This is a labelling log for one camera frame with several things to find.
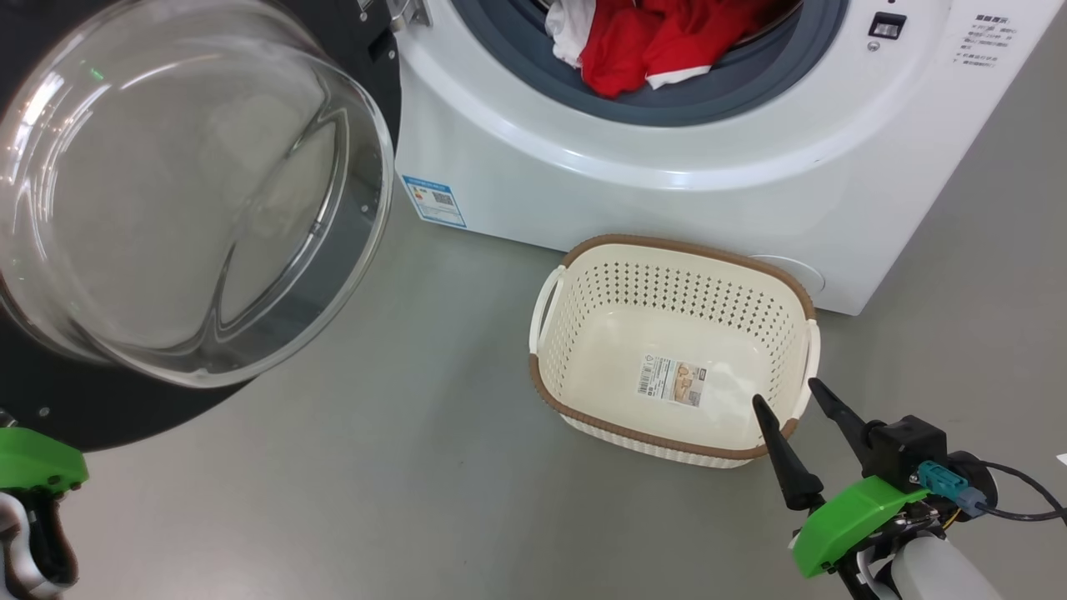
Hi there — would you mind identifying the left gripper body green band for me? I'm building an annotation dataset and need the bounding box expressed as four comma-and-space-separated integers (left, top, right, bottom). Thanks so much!
0, 427, 90, 498

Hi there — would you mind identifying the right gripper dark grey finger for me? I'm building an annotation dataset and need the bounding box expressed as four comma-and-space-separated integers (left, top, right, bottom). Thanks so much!
752, 394, 826, 513
807, 377, 878, 480

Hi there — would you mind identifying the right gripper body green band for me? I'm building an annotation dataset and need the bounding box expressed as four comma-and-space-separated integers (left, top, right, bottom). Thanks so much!
790, 477, 953, 586

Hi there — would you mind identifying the round glass washer door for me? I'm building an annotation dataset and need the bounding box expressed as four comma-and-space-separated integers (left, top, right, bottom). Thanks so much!
0, 0, 403, 453

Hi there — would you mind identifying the red and white garment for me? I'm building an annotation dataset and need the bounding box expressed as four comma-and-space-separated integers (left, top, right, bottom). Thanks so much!
546, 0, 801, 99

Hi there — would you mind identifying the product label sticker with barcode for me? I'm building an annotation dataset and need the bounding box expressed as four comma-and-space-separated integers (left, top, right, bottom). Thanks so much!
637, 356, 705, 408

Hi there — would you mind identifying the cream perforated laundry basket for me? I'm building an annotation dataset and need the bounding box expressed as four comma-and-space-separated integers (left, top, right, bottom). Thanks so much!
528, 234, 822, 469

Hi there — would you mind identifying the washing machine drum opening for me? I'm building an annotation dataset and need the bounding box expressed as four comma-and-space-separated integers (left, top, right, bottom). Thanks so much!
450, 0, 849, 128

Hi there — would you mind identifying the white front-load washing machine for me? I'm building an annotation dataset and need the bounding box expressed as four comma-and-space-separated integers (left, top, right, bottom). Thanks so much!
392, 0, 1032, 316

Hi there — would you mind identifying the round white filter cover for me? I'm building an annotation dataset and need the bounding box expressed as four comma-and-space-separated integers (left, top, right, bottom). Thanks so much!
746, 254, 826, 297

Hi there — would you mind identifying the blue energy label sticker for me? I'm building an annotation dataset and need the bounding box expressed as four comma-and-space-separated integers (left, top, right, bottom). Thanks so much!
402, 175, 468, 228

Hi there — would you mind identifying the left black cable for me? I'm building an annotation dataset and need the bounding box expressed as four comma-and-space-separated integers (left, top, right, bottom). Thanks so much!
21, 490, 82, 594

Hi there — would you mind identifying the right black cable teal connector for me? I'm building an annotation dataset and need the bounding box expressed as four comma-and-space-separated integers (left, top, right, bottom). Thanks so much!
917, 461, 1067, 523

